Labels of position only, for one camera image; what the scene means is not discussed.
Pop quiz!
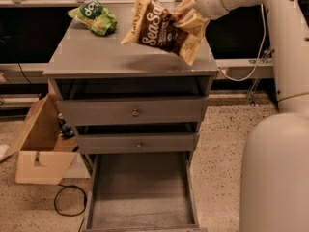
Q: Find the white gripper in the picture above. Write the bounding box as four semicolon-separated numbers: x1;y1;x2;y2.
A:
174;0;226;28

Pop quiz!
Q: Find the brown sea salt chip bag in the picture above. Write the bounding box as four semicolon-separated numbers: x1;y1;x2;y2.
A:
122;0;208;65

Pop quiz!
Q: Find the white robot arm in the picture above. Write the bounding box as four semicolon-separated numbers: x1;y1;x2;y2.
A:
178;0;309;232

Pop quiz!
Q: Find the green chip bag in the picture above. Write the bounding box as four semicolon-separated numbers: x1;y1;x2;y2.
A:
68;1;118;36

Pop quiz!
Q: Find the grey top drawer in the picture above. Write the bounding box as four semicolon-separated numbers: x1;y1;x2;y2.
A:
57;98;207;126

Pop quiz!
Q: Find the grey drawer cabinet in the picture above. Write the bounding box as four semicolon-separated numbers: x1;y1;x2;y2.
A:
42;2;219;162

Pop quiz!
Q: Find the grey middle drawer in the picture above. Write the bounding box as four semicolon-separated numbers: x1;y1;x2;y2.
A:
76;133;199;154

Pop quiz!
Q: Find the grey open bottom drawer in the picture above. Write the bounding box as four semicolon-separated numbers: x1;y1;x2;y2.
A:
82;152;207;232

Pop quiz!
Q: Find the slanted metal pole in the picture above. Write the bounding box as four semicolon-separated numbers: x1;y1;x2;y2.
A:
246;48;273;107

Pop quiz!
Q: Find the dark blue figurine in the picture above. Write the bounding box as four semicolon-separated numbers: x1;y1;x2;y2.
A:
57;113;75;138

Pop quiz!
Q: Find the open cardboard box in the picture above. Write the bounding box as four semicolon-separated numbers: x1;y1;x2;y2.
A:
5;96;77;185

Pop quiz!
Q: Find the grey metal rail shelf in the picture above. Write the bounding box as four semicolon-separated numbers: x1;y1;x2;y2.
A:
216;59;274;80

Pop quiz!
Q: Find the white hanging cable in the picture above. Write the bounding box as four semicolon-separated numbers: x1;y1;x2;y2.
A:
219;3;268;83

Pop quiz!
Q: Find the black floor cable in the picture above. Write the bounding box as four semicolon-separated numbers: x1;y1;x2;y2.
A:
53;184;88;218

